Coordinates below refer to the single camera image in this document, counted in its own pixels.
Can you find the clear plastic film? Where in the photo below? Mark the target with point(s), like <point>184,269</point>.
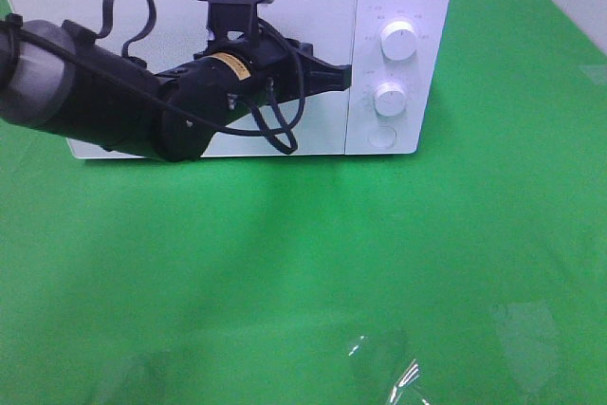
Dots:
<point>384,369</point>

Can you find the white microwave door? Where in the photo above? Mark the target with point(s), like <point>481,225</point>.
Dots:
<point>181,30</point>

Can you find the white microwave knob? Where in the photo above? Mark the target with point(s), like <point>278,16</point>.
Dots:
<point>390,99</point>
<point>398,40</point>

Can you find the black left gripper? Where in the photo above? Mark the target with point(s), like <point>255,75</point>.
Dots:
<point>234,75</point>

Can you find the round door release button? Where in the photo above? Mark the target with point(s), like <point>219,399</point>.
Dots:
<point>382,137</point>

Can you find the green table cloth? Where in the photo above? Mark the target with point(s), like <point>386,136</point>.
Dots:
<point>242,281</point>

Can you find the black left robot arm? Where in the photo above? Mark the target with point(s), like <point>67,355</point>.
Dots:
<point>57,79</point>

